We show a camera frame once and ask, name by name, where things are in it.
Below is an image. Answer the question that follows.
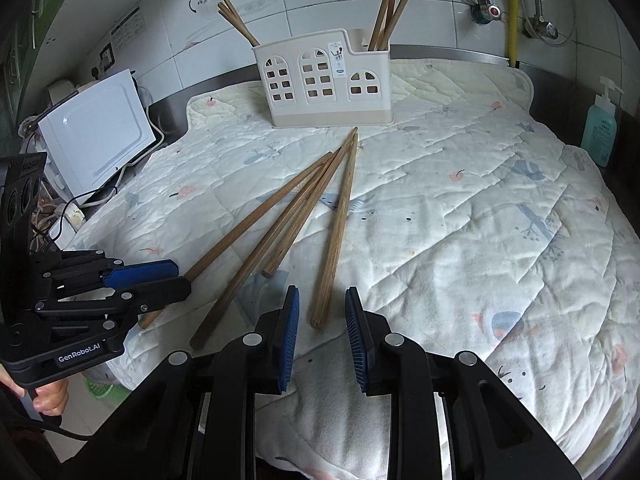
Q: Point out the yellow gas hose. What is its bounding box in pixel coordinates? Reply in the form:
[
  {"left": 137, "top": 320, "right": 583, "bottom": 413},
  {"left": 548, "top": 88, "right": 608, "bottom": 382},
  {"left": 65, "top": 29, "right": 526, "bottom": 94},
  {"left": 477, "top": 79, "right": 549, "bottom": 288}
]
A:
[{"left": 502, "top": 0, "right": 522, "bottom": 69}]

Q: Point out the white microwave oven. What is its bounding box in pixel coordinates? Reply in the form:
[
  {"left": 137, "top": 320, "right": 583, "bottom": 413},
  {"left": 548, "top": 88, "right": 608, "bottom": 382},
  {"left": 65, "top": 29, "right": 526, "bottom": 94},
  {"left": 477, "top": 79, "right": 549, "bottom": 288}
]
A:
[{"left": 37, "top": 70, "right": 157, "bottom": 197}]

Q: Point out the person's left hand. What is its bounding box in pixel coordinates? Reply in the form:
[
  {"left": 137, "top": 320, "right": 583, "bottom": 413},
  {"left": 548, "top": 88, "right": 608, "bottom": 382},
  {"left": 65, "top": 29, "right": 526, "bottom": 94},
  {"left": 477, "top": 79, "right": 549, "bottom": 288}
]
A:
[{"left": 0, "top": 365, "right": 70, "bottom": 417}]

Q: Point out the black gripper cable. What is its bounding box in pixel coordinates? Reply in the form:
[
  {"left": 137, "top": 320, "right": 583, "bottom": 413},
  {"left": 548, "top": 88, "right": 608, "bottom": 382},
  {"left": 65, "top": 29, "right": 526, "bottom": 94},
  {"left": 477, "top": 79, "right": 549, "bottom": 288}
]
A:
[{"left": 27, "top": 410, "right": 103, "bottom": 442}]

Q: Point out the green plastic basket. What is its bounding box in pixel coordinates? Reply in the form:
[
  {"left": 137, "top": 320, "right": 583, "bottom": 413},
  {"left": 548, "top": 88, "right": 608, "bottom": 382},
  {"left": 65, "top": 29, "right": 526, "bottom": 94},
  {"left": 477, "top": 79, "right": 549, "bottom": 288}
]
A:
[{"left": 84, "top": 376, "right": 122, "bottom": 402}]

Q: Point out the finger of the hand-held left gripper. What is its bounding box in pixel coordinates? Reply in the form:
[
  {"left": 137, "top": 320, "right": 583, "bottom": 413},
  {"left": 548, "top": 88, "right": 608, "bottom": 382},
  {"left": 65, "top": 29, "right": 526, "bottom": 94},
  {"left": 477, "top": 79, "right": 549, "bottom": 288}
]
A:
[
  {"left": 37, "top": 277, "right": 193, "bottom": 324},
  {"left": 44, "top": 258, "right": 180, "bottom": 290}
]

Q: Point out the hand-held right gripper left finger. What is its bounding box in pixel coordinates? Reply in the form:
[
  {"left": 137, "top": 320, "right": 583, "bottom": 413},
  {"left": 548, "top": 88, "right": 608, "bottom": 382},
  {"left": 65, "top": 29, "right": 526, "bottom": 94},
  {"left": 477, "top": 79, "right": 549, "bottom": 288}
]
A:
[{"left": 75, "top": 285, "right": 301, "bottom": 480}]

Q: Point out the white wall label sticker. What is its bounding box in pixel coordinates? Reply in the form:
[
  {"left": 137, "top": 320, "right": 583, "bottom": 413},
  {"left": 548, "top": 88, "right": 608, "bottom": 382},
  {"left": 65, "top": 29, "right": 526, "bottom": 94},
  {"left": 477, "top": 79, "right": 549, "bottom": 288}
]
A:
[{"left": 110, "top": 6, "right": 142, "bottom": 52}]

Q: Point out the metal water valve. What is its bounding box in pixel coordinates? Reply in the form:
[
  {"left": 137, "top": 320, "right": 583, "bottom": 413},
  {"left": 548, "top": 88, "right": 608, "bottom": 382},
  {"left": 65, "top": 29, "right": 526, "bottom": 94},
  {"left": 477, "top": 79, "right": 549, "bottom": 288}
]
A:
[
  {"left": 521, "top": 14, "right": 559, "bottom": 42},
  {"left": 461, "top": 0, "right": 504, "bottom": 25}
]

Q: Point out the white quilted mat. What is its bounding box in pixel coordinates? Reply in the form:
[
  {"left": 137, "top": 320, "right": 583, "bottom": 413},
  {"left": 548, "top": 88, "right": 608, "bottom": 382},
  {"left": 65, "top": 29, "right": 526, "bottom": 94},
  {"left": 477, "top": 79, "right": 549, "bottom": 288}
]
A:
[{"left": 75, "top": 57, "right": 640, "bottom": 480}]

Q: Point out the white power strip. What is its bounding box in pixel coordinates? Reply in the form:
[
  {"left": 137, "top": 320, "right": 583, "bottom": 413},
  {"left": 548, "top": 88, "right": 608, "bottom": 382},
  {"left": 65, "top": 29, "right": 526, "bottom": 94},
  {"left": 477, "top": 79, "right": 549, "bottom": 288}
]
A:
[{"left": 47, "top": 202, "right": 87, "bottom": 234}]

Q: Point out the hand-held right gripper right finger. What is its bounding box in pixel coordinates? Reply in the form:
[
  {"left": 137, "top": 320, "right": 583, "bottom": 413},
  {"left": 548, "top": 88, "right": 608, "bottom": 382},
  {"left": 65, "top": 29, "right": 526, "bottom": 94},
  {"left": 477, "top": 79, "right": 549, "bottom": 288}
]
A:
[{"left": 344, "top": 287, "right": 583, "bottom": 480}]

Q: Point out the cream plastic utensil holder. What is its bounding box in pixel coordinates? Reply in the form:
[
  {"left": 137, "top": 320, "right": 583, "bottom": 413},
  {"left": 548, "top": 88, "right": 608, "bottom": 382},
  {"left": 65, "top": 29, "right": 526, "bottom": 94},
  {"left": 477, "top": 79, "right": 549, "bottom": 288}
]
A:
[{"left": 251, "top": 28, "right": 394, "bottom": 129}]

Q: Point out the brown wooden chopstick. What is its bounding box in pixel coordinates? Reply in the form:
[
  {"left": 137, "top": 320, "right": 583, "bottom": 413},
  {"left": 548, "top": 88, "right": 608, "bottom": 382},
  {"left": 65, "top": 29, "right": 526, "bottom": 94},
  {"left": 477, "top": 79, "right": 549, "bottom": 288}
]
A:
[
  {"left": 262, "top": 127, "right": 359, "bottom": 279},
  {"left": 369, "top": 0, "right": 399, "bottom": 52},
  {"left": 381, "top": 0, "right": 419, "bottom": 52},
  {"left": 228, "top": 0, "right": 262, "bottom": 45},
  {"left": 190, "top": 147, "right": 344, "bottom": 351},
  {"left": 310, "top": 134, "right": 360, "bottom": 330},
  {"left": 375, "top": 0, "right": 402, "bottom": 52},
  {"left": 216, "top": 4, "right": 261, "bottom": 47},
  {"left": 139, "top": 151, "right": 334, "bottom": 330},
  {"left": 222, "top": 0, "right": 261, "bottom": 46}
]

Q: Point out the green soap dispenser bottle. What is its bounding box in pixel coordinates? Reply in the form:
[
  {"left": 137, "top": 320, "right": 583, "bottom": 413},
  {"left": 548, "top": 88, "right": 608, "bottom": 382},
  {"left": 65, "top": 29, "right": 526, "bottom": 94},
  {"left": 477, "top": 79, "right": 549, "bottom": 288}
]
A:
[{"left": 579, "top": 77, "right": 625, "bottom": 169}]

